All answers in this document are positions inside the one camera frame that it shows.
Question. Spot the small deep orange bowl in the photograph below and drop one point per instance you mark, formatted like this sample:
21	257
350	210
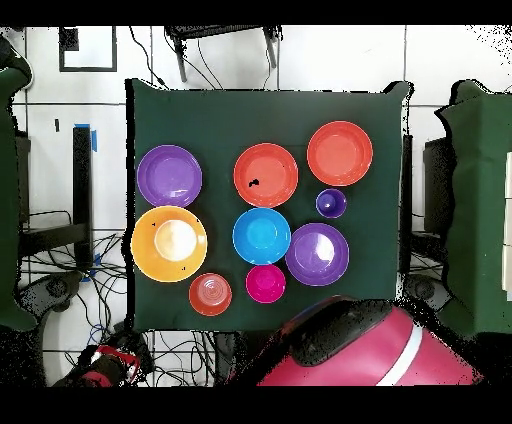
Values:
210	294

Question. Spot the pink plastic bowl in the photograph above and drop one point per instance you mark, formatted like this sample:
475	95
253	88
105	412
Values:
265	283

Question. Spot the blue plastic bowl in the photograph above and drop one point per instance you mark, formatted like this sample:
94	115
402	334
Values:
261	236

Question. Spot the purple plastic bowl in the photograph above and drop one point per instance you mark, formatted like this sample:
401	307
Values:
316	256
169	176

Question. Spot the purple plastic cup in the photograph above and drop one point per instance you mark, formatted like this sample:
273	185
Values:
331	203

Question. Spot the wide red-orange bowl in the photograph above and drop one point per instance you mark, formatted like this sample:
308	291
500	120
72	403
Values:
272	168
340	152

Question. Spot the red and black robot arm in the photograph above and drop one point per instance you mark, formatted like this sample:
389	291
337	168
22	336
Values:
360	344

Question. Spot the black power brick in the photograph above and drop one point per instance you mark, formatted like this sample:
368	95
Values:
126	335

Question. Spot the large yellow-orange bowl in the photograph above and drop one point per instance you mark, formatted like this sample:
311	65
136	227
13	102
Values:
144	244

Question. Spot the green cloth covered table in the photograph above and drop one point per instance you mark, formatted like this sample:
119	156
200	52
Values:
8	200
476	200

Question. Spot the blue tape strip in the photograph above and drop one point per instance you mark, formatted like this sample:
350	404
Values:
94	142

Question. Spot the dark green tablecloth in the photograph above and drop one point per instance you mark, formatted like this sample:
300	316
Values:
240	116

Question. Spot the black metal chair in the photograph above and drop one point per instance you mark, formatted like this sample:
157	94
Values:
216	31

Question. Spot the black table frame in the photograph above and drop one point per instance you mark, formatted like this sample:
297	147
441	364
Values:
82	180

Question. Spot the black square frame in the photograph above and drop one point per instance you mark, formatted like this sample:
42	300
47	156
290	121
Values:
68	40

